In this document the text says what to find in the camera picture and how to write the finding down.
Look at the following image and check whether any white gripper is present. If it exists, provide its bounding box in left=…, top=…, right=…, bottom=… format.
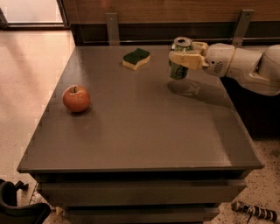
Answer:
left=169, top=41, right=235, bottom=78

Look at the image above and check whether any green soda can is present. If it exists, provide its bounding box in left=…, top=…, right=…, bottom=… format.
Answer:
left=169, top=37, right=193, bottom=80

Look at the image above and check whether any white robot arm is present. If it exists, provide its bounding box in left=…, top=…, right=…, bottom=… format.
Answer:
left=169, top=42, right=280, bottom=96

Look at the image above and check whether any green and yellow sponge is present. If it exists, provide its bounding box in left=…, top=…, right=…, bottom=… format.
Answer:
left=122, top=48, right=151, bottom=70

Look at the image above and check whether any grey drawer cabinet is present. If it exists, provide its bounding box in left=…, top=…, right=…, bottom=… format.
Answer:
left=18, top=46, right=261, bottom=224

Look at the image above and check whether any red apple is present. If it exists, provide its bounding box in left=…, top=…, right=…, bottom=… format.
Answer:
left=62, top=85, right=90, bottom=113

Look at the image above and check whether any black and white striped tool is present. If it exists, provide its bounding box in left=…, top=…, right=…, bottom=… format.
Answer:
left=231, top=200, right=280, bottom=223

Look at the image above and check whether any black chair base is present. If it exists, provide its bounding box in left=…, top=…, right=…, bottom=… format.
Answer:
left=0, top=179, right=51, bottom=224

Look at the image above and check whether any right metal wall bracket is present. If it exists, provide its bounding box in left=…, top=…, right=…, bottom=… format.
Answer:
left=232, top=10, right=255, bottom=47

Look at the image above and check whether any metal wall bracket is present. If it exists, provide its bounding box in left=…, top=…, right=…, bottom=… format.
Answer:
left=232, top=10, right=255, bottom=47
left=106, top=12, right=120, bottom=46

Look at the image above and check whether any left metal wall bracket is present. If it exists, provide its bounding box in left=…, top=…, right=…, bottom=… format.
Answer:
left=106, top=12, right=120, bottom=46

